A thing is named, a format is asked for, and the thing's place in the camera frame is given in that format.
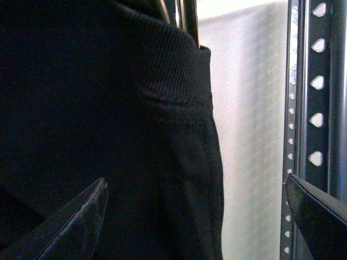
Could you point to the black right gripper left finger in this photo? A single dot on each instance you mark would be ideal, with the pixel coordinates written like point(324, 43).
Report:
point(70, 233)

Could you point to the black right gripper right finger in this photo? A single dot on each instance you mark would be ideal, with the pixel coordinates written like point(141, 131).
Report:
point(320, 217)

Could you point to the black printed t-shirt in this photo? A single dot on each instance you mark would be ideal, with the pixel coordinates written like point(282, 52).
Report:
point(94, 89)

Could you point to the metal clothes hanger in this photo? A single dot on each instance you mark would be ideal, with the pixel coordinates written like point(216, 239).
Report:
point(182, 14)

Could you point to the grey metal drying rack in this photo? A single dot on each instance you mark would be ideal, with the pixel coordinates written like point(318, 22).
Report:
point(315, 108)

